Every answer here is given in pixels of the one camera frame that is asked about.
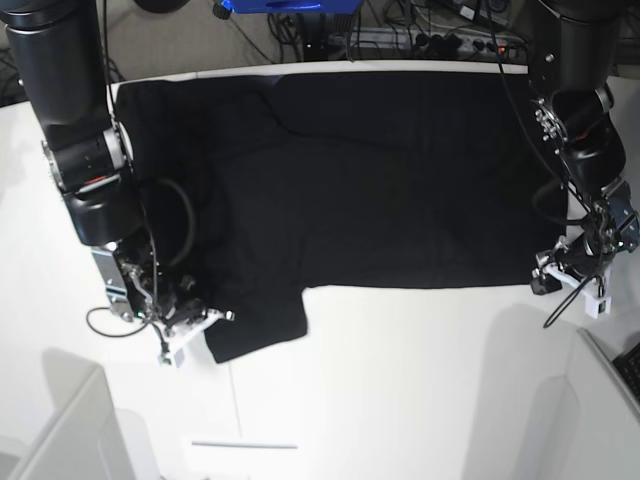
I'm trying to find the black T-shirt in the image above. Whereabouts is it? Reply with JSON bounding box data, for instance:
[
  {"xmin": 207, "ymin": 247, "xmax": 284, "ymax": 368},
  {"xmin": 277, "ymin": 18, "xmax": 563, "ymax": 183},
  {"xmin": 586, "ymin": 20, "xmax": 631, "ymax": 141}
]
[{"xmin": 116, "ymin": 71, "xmax": 568, "ymax": 363}]

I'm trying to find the white bin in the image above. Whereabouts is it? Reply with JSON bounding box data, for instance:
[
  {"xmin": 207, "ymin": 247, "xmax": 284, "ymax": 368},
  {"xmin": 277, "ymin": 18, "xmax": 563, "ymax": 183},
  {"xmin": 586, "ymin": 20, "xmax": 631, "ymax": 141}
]
[
  {"xmin": 1, "ymin": 347, "xmax": 161, "ymax": 479},
  {"xmin": 520, "ymin": 329, "xmax": 639, "ymax": 479}
]

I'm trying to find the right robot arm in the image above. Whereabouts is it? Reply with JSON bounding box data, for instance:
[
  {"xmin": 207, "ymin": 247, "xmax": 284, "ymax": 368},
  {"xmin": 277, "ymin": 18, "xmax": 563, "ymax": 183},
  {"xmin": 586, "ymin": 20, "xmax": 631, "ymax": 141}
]
[{"xmin": 1, "ymin": 1, "xmax": 233, "ymax": 365}]

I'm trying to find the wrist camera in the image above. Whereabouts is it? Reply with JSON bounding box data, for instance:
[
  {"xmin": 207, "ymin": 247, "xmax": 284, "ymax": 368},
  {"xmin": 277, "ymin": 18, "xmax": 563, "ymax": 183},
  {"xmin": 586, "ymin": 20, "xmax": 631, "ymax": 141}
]
[
  {"xmin": 158, "ymin": 349, "xmax": 185, "ymax": 369},
  {"xmin": 585, "ymin": 295, "xmax": 612, "ymax": 319}
]

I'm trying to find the blue box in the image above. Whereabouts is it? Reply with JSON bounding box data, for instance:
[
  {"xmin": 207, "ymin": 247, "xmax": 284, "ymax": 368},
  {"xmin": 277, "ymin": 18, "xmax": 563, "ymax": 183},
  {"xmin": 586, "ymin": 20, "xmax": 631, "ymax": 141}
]
[{"xmin": 222, "ymin": 0, "xmax": 360, "ymax": 14}]

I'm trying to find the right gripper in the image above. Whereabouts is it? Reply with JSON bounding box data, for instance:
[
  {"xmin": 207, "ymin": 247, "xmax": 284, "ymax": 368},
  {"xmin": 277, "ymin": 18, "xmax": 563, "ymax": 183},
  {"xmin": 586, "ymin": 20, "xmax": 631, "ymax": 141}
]
[{"xmin": 151, "ymin": 275, "xmax": 235, "ymax": 352}]

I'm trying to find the black keyboard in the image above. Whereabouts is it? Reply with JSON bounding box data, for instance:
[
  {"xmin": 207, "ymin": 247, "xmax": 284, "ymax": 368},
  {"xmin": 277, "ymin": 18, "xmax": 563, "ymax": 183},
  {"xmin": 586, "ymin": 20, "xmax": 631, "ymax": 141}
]
[{"xmin": 613, "ymin": 344, "xmax": 640, "ymax": 401}]

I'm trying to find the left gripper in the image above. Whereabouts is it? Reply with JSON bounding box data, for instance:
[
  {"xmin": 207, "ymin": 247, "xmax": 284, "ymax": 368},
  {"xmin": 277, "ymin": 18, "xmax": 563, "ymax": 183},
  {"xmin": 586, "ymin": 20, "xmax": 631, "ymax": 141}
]
[{"xmin": 530, "ymin": 233, "xmax": 614, "ymax": 297}]

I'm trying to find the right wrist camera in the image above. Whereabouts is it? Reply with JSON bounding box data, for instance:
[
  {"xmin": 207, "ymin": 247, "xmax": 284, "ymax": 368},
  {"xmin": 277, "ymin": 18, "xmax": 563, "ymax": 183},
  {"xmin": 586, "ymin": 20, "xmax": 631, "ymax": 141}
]
[{"xmin": 158, "ymin": 349, "xmax": 185, "ymax": 369}]

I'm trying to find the white bin left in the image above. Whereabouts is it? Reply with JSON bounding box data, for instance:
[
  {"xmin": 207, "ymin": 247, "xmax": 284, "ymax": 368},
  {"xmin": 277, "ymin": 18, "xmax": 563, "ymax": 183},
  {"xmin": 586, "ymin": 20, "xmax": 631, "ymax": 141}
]
[{"xmin": 1, "ymin": 347, "xmax": 161, "ymax": 479}]

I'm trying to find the white bin right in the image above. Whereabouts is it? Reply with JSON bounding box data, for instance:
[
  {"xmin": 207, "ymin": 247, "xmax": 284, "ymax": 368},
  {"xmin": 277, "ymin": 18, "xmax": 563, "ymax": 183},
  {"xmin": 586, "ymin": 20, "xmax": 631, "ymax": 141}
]
[{"xmin": 520, "ymin": 329, "xmax": 639, "ymax": 479}]

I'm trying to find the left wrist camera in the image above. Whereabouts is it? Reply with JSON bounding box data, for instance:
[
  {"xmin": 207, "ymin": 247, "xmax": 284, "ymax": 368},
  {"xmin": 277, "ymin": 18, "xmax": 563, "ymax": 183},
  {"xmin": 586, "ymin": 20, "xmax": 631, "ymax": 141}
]
[{"xmin": 585, "ymin": 295, "xmax": 612, "ymax": 319}]

